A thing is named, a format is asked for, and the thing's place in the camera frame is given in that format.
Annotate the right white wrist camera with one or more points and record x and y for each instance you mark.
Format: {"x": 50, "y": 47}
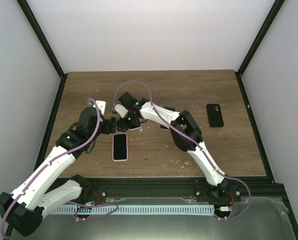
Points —
{"x": 121, "y": 110}

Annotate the light blue slotted cable duct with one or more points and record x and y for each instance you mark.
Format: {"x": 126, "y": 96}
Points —
{"x": 197, "y": 210}

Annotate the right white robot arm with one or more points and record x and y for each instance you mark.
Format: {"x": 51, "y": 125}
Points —
{"x": 185, "y": 132}

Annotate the black phone case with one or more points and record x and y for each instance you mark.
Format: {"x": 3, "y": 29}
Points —
{"x": 214, "y": 115}

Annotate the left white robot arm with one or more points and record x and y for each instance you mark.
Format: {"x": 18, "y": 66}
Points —
{"x": 26, "y": 207}

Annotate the black smartphone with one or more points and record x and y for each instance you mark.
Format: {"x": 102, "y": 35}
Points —
{"x": 168, "y": 108}

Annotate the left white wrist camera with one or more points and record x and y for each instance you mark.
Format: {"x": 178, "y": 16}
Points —
{"x": 102, "y": 107}

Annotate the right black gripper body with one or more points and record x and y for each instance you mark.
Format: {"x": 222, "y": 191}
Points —
{"x": 129, "y": 123}

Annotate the phone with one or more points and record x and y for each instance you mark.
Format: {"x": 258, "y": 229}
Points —
{"x": 120, "y": 147}
{"x": 135, "y": 128}

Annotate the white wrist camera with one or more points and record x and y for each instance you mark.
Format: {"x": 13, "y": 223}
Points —
{"x": 102, "y": 107}
{"x": 121, "y": 110}

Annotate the phone in pink case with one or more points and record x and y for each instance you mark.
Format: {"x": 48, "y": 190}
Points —
{"x": 120, "y": 147}

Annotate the black frame post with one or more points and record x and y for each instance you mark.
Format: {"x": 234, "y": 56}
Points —
{"x": 268, "y": 21}
{"x": 28, "y": 13}

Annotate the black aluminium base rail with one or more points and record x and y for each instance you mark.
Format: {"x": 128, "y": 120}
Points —
{"x": 179, "y": 187}

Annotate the left black frame post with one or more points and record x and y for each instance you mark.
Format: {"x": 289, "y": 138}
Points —
{"x": 28, "y": 13}

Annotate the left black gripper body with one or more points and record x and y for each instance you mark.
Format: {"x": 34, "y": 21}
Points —
{"x": 106, "y": 130}

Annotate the right black frame post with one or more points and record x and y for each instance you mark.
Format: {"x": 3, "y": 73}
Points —
{"x": 268, "y": 21}

